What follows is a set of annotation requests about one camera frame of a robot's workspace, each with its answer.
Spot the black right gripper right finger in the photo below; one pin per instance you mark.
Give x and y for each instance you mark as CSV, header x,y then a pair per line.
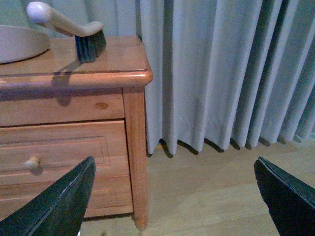
x,y
290,201

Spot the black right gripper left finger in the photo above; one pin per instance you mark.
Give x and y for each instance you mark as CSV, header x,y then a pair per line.
x,y
57,211

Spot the beige hand brush black bristles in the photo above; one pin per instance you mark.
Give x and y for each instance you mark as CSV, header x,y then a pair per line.
x,y
89,39

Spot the beige plastic dustpan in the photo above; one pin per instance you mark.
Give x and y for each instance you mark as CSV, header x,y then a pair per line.
x,y
19,43

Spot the wooden drawer knob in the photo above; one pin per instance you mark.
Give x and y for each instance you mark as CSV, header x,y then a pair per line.
x,y
33,163

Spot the wooden nightstand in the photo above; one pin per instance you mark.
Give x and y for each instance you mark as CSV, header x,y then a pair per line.
x,y
61,111

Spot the grey pleated curtain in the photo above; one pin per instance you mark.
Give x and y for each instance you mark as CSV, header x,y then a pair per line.
x,y
224,70

